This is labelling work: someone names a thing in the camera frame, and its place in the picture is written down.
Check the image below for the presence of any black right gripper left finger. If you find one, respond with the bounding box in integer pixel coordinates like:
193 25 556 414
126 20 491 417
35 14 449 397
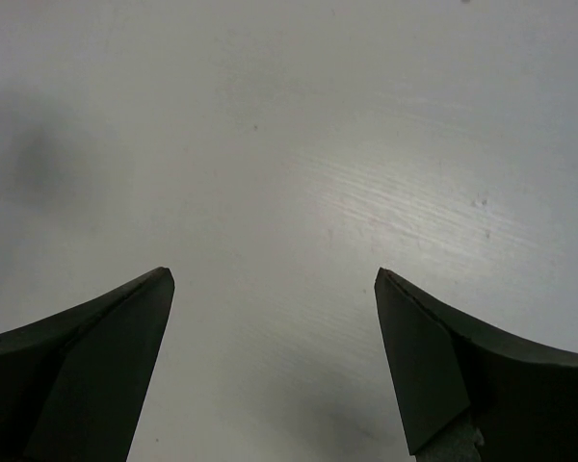
0 268 174 461

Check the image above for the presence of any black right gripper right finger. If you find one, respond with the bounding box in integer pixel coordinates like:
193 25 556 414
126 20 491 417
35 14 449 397
375 269 578 461

